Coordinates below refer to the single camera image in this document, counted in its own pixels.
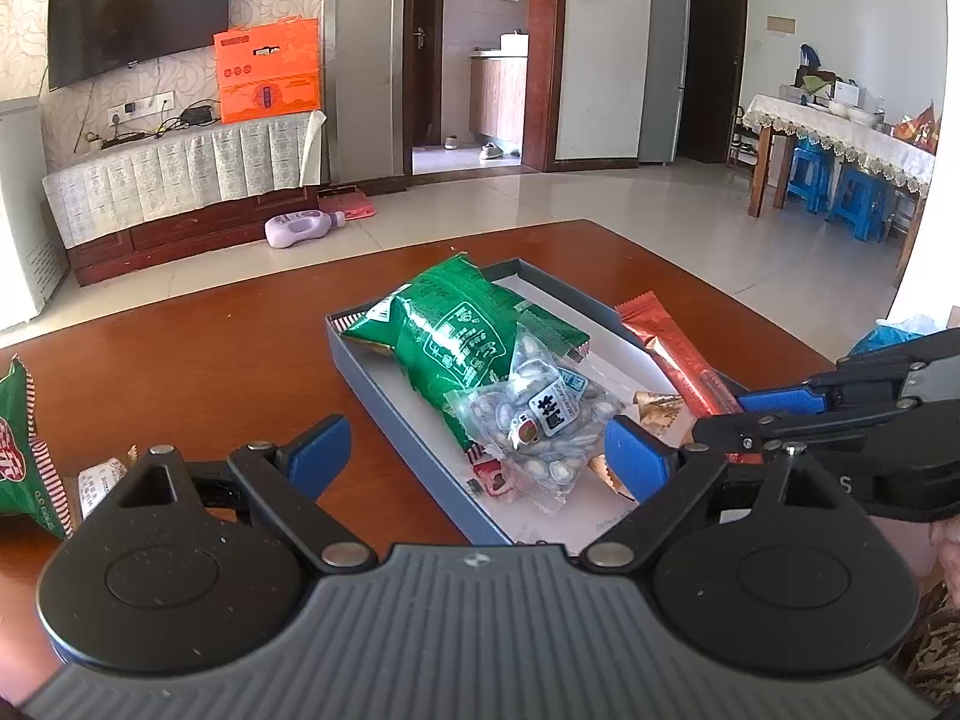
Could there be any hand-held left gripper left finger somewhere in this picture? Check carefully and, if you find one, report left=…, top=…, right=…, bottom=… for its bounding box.
left=116, top=412, right=378, bottom=572

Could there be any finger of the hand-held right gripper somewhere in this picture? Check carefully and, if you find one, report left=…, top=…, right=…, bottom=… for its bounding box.
left=690, top=401, right=931, bottom=460
left=731, top=371, right=912, bottom=419

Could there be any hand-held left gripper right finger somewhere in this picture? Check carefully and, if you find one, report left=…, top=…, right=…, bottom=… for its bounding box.
left=579, top=416, right=850, bottom=572

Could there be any grey shallow box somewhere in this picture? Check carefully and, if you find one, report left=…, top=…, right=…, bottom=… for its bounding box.
left=325, top=257, right=751, bottom=550

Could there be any long red snack packet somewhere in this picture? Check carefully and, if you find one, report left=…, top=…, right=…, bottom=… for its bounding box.
left=613, top=292, right=767, bottom=466

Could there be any clear packet of silver candies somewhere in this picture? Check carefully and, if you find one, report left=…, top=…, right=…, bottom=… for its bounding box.
left=446, top=319, right=628, bottom=515

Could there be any person's right forearm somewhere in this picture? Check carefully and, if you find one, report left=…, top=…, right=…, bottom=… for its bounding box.
left=927, top=519, right=960, bottom=598

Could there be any tan bread packet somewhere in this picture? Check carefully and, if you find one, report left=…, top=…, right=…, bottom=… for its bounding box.
left=588, top=456, right=636, bottom=502

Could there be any brown patterned snack packet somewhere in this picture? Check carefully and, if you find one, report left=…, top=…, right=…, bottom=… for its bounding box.
left=632, top=391, right=686, bottom=430

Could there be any blue plastic bag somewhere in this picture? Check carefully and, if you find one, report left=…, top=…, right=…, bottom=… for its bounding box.
left=847, top=313, right=940, bottom=358

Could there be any person's patterned clothing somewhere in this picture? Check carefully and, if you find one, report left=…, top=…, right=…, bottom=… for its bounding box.
left=896, top=581, right=960, bottom=700

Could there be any green striped-edge snack bag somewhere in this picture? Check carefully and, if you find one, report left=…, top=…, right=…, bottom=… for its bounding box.
left=340, top=253, right=593, bottom=467

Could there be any blue plastic stool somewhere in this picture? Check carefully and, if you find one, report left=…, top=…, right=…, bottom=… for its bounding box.
left=826, top=160, right=895, bottom=244
left=784, top=138, right=834, bottom=215

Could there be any small beige snack packet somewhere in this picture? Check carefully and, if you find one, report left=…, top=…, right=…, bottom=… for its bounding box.
left=73, top=445, right=140, bottom=520

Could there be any purple plastic bottle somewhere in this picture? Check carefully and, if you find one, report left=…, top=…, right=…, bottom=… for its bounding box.
left=263, top=209, right=348, bottom=251

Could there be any wooden dining table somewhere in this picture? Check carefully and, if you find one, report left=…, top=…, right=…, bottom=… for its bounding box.
left=739, top=94, right=940, bottom=256

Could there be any pink flat object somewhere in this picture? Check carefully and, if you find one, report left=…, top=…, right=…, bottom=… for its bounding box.
left=316, top=190, right=379, bottom=224

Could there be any brown wooden television cabinet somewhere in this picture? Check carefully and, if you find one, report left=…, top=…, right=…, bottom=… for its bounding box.
left=56, top=182, right=332, bottom=288

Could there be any white lace tablecloth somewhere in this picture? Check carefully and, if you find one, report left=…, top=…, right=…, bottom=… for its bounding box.
left=739, top=93, right=940, bottom=201

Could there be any green bag with red print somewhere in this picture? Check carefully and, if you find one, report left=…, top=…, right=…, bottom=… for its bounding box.
left=0, top=356, right=77, bottom=541

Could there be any orange snack bag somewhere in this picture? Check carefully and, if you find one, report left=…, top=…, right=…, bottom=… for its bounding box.
left=892, top=100, right=943, bottom=156

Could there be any white lace cabinet cloth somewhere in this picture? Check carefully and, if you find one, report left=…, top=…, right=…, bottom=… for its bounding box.
left=41, top=110, right=329, bottom=251

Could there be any dark wooden door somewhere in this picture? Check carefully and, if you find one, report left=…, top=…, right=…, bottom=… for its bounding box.
left=675, top=0, right=750, bottom=164

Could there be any grey refrigerator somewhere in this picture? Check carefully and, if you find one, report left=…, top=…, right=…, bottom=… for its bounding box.
left=638, top=0, right=692, bottom=167

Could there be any white chest freezer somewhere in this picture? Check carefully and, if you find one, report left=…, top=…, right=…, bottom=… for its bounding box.
left=0, top=95, right=71, bottom=333

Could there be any orange cardboard box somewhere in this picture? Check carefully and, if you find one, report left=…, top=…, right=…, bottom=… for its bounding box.
left=212, top=16, right=323, bottom=127

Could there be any wooden kitchen cabinet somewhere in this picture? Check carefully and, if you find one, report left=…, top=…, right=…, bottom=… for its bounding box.
left=468, top=51, right=530, bottom=145

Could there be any brown wooden door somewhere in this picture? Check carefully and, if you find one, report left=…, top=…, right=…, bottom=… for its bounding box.
left=404, top=0, right=448, bottom=175

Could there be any black television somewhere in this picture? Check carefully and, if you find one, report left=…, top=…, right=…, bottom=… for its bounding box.
left=47, top=0, right=233, bottom=93

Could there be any white wall socket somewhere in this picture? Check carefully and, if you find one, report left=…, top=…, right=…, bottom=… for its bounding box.
left=106, top=91, right=176, bottom=127

